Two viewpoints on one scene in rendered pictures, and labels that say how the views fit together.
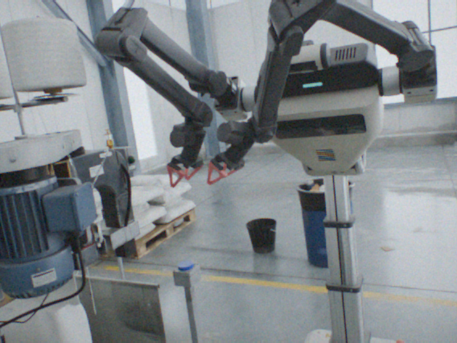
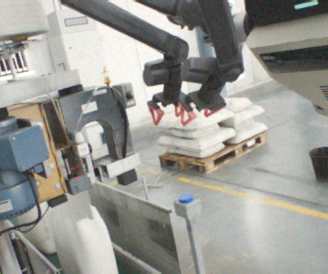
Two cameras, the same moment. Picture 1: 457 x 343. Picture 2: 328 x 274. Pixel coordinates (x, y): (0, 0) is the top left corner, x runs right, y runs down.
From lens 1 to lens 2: 0.44 m
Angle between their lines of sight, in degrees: 27
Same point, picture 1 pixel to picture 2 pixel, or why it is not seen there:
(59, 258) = (15, 192)
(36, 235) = not seen: outside the picture
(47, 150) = not seen: outside the picture
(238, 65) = not seen: outside the picture
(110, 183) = (105, 118)
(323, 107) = (316, 33)
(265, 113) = (219, 48)
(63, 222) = (6, 162)
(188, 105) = (155, 41)
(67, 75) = (17, 23)
